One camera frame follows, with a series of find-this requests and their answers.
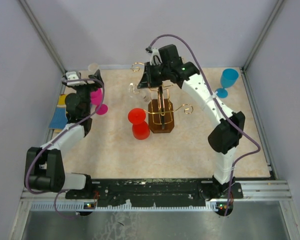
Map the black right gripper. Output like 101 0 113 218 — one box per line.
138 62 170 90

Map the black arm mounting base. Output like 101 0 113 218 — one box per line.
65 178 244 216

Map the gold wire wine glass rack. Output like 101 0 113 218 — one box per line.
131 61 195 133

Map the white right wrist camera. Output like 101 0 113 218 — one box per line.
144 46 162 66

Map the cyan plastic wine glass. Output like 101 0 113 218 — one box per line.
216 68 239 99

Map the clear wine glass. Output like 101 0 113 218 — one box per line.
87 63 99 75
128 83 151 103

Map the red plastic wine glass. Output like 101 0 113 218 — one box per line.
127 108 150 140

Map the magenta plastic wine glass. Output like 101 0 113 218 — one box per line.
90 88 108 115

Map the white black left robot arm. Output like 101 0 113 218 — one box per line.
24 69 105 199

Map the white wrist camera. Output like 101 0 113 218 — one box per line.
63 71 83 87
144 46 162 66

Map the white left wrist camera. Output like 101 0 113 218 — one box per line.
63 71 83 87

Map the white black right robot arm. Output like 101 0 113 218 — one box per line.
137 44 245 200

